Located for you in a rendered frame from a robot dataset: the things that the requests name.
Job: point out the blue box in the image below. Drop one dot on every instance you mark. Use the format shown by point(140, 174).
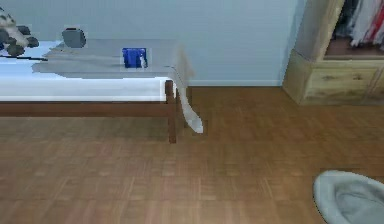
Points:
point(133, 57)

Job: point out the grey blanket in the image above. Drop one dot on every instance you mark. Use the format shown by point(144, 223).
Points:
point(100, 63)

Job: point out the brown wooden bed white mattress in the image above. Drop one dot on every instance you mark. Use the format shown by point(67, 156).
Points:
point(83, 89)

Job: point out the dark grey rounded object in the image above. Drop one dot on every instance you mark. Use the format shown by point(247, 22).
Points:
point(73, 37)

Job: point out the light wooden wardrobe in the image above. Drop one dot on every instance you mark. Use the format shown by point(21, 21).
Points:
point(336, 80)

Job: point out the grey round cushion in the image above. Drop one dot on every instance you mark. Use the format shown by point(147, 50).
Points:
point(350, 200)

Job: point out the hanging clothes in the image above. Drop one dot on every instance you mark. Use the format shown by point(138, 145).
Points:
point(361, 21)

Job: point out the grey and white plush toy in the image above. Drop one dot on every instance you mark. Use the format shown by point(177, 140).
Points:
point(13, 36)

